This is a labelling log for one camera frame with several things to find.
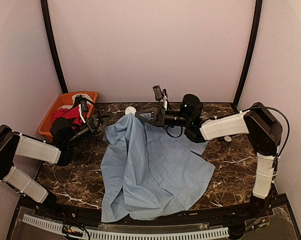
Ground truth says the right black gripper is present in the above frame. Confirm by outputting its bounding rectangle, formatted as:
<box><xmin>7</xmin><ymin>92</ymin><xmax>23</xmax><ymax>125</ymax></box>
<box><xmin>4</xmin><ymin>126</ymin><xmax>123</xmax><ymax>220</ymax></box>
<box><xmin>135</xmin><ymin>105</ymin><xmax>191</xmax><ymax>127</ymax></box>

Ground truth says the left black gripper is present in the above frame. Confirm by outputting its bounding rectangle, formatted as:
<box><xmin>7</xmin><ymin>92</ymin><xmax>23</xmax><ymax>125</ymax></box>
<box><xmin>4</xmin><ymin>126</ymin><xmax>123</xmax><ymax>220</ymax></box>
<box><xmin>65</xmin><ymin>111</ymin><xmax>114</xmax><ymax>149</ymax></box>

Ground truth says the light blue shirt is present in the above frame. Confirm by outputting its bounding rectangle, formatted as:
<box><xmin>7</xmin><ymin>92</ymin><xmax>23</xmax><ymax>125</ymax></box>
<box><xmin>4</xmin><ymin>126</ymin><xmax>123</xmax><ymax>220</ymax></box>
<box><xmin>100</xmin><ymin>114</ymin><xmax>215</xmax><ymax>223</ymax></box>

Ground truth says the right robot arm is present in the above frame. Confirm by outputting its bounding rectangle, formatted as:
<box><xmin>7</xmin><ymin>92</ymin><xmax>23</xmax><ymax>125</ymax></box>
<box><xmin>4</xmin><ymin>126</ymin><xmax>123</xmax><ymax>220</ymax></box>
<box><xmin>135</xmin><ymin>94</ymin><xmax>283</xmax><ymax>217</ymax></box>

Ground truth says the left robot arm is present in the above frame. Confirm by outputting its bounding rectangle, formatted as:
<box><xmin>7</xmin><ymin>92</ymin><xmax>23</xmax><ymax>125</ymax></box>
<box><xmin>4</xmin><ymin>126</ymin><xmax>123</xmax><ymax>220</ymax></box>
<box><xmin>0</xmin><ymin>96</ymin><xmax>113</xmax><ymax>218</ymax></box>

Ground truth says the red cloth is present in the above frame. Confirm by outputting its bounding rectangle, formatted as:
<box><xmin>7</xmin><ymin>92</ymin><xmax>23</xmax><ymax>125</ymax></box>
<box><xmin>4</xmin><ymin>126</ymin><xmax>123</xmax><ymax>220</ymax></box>
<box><xmin>51</xmin><ymin>106</ymin><xmax>88</xmax><ymax>126</ymax></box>

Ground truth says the orange plastic basket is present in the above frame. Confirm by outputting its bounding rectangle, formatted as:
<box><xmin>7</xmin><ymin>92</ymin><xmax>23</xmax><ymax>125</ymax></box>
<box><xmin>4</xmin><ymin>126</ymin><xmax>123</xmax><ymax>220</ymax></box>
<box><xmin>38</xmin><ymin>91</ymin><xmax>98</xmax><ymax>142</ymax></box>

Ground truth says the white cloth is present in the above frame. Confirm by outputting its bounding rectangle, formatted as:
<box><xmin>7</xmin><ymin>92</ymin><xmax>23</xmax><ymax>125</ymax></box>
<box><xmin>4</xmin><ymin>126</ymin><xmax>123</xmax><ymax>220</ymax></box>
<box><xmin>72</xmin><ymin>94</ymin><xmax>93</xmax><ymax>108</ymax></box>

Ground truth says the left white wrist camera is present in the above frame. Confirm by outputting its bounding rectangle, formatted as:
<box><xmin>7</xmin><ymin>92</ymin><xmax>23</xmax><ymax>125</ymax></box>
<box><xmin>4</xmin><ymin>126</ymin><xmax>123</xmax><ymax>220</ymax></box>
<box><xmin>78</xmin><ymin>104</ymin><xmax>86</xmax><ymax>124</ymax></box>

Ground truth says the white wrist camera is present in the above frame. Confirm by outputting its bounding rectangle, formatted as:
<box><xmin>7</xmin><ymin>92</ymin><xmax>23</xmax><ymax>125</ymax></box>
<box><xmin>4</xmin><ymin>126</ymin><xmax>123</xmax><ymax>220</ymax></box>
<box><xmin>78</xmin><ymin>104</ymin><xmax>86</xmax><ymax>124</ymax></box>
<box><xmin>152</xmin><ymin>85</ymin><xmax>169</xmax><ymax>110</ymax></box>

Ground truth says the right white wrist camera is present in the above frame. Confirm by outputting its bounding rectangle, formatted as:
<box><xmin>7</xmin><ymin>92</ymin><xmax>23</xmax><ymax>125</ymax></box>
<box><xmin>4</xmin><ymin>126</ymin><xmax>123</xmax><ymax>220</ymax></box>
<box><xmin>152</xmin><ymin>85</ymin><xmax>169</xmax><ymax>110</ymax></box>

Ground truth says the white perforated cable tray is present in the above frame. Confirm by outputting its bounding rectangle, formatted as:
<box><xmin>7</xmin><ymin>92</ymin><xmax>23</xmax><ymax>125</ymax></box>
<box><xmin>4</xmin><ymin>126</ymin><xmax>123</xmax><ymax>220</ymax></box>
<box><xmin>22</xmin><ymin>214</ymin><xmax>230</xmax><ymax>240</ymax></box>

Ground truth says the black left frame pole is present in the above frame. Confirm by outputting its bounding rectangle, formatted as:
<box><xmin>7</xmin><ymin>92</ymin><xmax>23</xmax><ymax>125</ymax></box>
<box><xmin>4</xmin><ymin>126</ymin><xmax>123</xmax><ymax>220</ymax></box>
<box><xmin>40</xmin><ymin>0</ymin><xmax>69</xmax><ymax>94</ymax></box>

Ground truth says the black frame pole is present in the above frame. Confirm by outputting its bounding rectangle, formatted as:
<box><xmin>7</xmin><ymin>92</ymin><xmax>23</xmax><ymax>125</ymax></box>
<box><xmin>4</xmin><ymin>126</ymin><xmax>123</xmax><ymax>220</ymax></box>
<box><xmin>40</xmin><ymin>0</ymin><xmax>69</xmax><ymax>94</ymax></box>
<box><xmin>232</xmin><ymin>0</ymin><xmax>263</xmax><ymax>108</ymax></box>

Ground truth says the black right frame pole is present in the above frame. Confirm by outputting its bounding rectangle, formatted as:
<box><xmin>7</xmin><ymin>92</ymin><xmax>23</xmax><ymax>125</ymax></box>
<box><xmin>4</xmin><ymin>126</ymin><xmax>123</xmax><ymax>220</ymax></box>
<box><xmin>232</xmin><ymin>0</ymin><xmax>263</xmax><ymax>108</ymax></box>

